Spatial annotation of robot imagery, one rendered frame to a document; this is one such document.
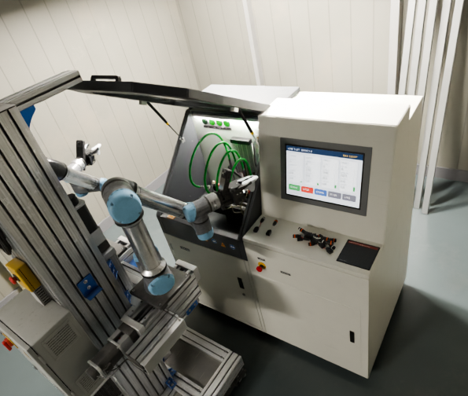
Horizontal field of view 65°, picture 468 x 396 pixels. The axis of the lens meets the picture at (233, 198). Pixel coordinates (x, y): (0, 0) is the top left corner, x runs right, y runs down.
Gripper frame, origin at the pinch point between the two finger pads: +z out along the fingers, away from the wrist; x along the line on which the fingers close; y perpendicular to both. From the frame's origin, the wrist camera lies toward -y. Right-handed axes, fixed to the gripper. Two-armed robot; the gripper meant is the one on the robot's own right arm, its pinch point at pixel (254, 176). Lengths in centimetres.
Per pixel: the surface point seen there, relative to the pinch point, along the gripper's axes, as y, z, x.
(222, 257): 65, -15, -47
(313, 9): -40, 176, -172
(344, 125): -6.8, 47.2, 6.7
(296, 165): 12.6, 31.1, -14.8
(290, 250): 48.1, 8.9, -0.9
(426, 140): 74, 187, -65
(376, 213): 36, 47, 21
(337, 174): 16.5, 40.9, 4.6
